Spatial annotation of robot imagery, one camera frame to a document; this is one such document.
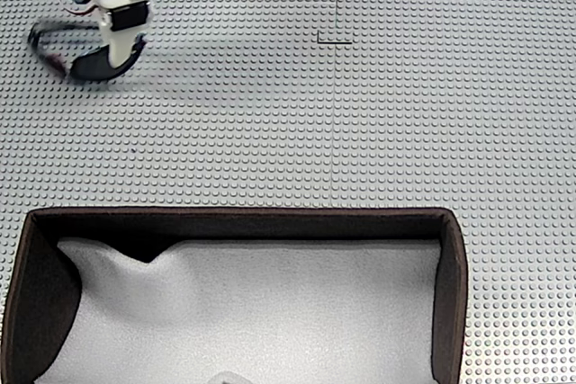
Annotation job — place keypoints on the white foam sheet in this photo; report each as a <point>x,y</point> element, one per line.
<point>252,312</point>

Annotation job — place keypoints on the black sunglasses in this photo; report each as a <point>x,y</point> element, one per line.
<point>92,68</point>

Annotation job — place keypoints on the large gray studded baseplate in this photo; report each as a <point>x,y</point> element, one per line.
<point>234,132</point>

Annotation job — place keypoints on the dark brown felt bin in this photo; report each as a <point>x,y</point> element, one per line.
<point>40,307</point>

